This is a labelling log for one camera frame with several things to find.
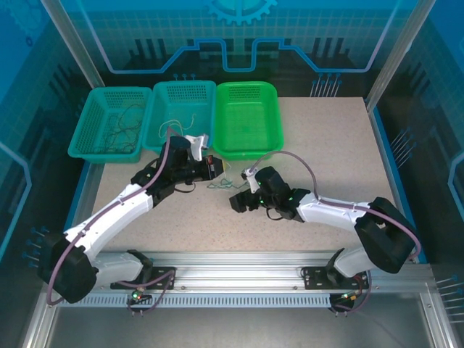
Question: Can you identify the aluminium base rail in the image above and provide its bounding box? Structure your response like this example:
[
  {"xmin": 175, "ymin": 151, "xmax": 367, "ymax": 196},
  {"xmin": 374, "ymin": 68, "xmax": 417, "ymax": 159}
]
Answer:
[{"xmin": 97, "ymin": 249, "xmax": 436, "ymax": 291}]

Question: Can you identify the bright green plastic basket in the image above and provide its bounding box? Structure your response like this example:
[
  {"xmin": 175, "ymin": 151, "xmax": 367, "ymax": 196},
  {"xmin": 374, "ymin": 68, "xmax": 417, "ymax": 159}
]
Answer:
[{"xmin": 212, "ymin": 80, "xmax": 284, "ymax": 161}]

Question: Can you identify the thin green cable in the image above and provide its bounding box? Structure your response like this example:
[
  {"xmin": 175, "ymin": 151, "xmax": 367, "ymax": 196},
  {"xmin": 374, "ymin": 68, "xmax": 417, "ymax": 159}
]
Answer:
[{"xmin": 206, "ymin": 161, "xmax": 249, "ymax": 191}]

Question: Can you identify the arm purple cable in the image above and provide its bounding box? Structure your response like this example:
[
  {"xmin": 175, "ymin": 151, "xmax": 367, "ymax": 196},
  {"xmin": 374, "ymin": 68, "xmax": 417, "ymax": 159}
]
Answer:
[
  {"xmin": 46, "ymin": 125, "xmax": 186, "ymax": 307},
  {"xmin": 252, "ymin": 150, "xmax": 422, "ymax": 262}
]

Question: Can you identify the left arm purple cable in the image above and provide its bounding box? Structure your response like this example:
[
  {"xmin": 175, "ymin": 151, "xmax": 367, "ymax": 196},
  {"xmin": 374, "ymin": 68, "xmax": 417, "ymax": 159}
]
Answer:
[{"xmin": 46, "ymin": 125, "xmax": 186, "ymax": 307}]

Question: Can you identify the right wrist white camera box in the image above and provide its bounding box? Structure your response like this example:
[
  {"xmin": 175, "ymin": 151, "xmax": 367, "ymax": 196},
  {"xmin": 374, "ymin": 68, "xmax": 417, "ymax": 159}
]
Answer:
[{"xmin": 240, "ymin": 167, "xmax": 261, "ymax": 194}]

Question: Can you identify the thin white cable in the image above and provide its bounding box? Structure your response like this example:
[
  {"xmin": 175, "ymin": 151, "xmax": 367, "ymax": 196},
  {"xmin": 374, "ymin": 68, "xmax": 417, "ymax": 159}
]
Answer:
[{"xmin": 157, "ymin": 112, "xmax": 199, "ymax": 141}]

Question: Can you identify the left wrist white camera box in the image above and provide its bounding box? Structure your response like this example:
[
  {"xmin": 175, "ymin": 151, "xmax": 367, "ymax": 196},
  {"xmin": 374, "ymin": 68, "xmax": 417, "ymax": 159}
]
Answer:
[{"xmin": 183, "ymin": 133, "xmax": 212, "ymax": 161}]

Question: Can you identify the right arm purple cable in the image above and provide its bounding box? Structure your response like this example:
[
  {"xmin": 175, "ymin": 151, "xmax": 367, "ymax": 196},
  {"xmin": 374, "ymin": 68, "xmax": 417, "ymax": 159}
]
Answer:
[{"xmin": 252, "ymin": 150, "xmax": 422, "ymax": 262}]

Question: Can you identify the thin dark purple cable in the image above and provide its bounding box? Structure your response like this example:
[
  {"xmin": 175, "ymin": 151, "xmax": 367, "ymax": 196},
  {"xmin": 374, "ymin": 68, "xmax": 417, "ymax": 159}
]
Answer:
[{"xmin": 96, "ymin": 121, "xmax": 143, "ymax": 154}]

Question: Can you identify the aluminium frame post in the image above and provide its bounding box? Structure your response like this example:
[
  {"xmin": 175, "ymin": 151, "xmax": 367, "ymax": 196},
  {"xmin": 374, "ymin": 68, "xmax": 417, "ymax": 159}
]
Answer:
[
  {"xmin": 365, "ymin": 0, "xmax": 432, "ymax": 106},
  {"xmin": 39, "ymin": 0, "xmax": 106, "ymax": 90}
]

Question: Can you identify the slotted grey cable duct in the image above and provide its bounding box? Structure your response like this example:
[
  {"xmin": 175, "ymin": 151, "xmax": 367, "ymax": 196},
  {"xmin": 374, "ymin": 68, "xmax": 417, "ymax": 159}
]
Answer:
[{"xmin": 56, "ymin": 291, "xmax": 334, "ymax": 309}]

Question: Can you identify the teal basket with fine holes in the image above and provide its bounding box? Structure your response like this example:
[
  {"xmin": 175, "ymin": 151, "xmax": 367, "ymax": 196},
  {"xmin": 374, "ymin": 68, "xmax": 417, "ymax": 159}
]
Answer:
[{"xmin": 141, "ymin": 80, "xmax": 218, "ymax": 157}]

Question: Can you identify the teal basket with large holes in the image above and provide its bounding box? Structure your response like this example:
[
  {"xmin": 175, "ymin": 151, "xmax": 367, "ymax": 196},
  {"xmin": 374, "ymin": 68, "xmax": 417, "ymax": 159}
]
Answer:
[{"xmin": 67, "ymin": 86, "xmax": 152, "ymax": 164}]

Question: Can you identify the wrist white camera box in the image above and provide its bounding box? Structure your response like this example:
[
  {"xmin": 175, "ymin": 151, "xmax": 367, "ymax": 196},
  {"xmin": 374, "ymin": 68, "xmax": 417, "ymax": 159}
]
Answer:
[
  {"xmin": 240, "ymin": 167, "xmax": 261, "ymax": 194},
  {"xmin": 183, "ymin": 133, "xmax": 212, "ymax": 161}
]

